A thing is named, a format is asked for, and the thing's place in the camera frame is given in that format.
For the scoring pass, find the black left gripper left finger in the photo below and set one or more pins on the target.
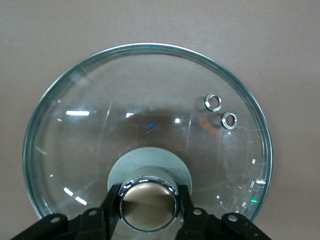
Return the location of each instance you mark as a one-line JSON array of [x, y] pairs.
[[87, 225]]

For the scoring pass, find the glass lid with round knob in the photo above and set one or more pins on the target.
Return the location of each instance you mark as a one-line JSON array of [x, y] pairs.
[[150, 105]]

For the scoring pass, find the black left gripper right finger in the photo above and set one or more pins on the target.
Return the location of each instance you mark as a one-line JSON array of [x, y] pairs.
[[212, 227]]

